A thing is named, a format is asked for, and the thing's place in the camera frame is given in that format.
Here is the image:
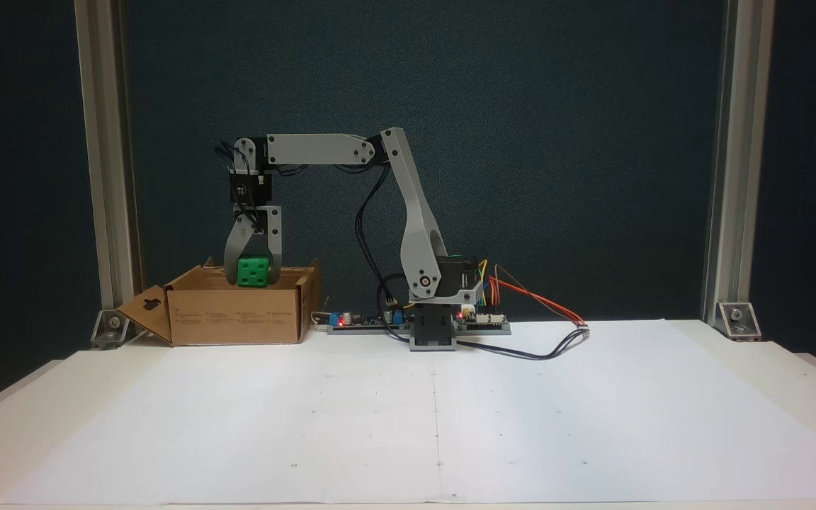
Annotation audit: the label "grey curved moving gripper finger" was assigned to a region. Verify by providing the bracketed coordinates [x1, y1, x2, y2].
[223, 214, 260, 288]

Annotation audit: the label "grey wide fixed gripper finger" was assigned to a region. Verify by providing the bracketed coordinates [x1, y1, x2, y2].
[266, 235, 284, 285]

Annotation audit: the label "green dice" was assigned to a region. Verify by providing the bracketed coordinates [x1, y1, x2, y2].
[237, 256, 271, 289]

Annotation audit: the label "brown cardboard box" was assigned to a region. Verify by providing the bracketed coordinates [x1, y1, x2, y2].
[116, 258, 322, 348]

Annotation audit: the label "blue circuit board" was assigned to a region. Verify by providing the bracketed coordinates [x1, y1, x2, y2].
[327, 306, 413, 335]

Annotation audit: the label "metal corner bracket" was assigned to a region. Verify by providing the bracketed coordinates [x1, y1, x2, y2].
[715, 301, 762, 341]
[90, 307, 132, 350]

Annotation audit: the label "aluminium frame post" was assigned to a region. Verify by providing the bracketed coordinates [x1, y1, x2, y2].
[74, 0, 145, 314]
[701, 0, 777, 324]

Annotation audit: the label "circuit board with jumper wires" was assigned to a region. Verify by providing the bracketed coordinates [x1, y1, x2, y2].
[455, 303, 512, 335]

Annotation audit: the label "red and orange wires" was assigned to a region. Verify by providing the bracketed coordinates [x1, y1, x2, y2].
[489, 265, 589, 329]

